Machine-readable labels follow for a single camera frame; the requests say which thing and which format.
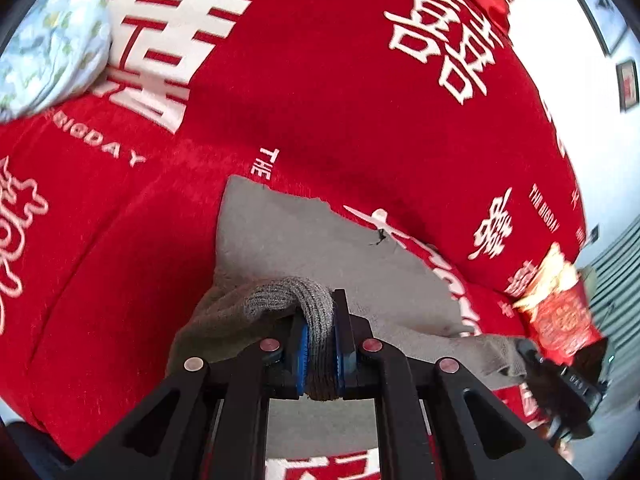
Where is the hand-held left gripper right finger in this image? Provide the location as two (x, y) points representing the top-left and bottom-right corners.
(332, 288), (583, 480)

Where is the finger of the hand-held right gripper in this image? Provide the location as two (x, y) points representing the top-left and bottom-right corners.
(516, 338), (548, 378)

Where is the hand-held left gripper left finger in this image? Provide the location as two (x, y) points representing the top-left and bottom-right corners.
(65, 317), (308, 480)

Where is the grey knitted sweater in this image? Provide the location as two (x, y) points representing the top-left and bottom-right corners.
(165, 175), (531, 458)

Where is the red tasselled cushion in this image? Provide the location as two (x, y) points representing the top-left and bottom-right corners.
(512, 242), (606, 366)

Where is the grey ribbed panel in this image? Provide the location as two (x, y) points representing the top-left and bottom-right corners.
(575, 240), (640, 341)

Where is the red printed sofa cover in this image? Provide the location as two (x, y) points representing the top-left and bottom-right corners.
(0, 0), (601, 480)

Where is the dark blue cloth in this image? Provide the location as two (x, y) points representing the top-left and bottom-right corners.
(0, 420), (71, 480)

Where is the light floral cloth bundle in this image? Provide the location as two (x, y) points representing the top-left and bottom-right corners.
(0, 0), (113, 123)

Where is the dark framed wall picture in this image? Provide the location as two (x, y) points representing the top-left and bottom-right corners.
(616, 59), (640, 113)

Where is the window frame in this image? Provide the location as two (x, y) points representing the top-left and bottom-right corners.
(562, 0), (633, 58)

